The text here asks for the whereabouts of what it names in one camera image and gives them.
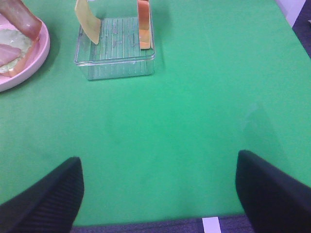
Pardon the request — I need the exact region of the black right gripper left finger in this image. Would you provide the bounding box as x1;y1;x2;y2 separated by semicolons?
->
0;157;85;233

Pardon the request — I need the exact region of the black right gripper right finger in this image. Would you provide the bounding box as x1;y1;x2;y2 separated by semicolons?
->
236;150;311;233

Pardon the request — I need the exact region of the toy bacon strip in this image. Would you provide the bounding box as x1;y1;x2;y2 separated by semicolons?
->
0;0;42;41
0;44;21;66

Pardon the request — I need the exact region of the toy lettuce leaf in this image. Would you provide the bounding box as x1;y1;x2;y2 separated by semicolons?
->
0;28;34;75

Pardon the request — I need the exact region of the yellow toy cheese slice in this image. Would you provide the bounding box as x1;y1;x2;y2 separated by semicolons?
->
74;0;101;45

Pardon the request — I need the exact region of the toy bread slice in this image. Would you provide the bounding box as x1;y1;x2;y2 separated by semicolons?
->
0;39;39;77
137;0;151;50

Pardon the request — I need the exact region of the white floor tape mark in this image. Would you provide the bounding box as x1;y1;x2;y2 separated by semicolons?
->
202;217;221;233

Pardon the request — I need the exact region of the green tablecloth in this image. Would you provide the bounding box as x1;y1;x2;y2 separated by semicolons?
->
0;0;311;226

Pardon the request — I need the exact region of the pink round plate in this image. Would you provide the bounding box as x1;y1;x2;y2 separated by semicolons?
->
0;19;50;92

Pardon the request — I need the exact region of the right clear plastic tray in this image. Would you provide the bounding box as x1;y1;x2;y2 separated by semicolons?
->
74;0;156;80

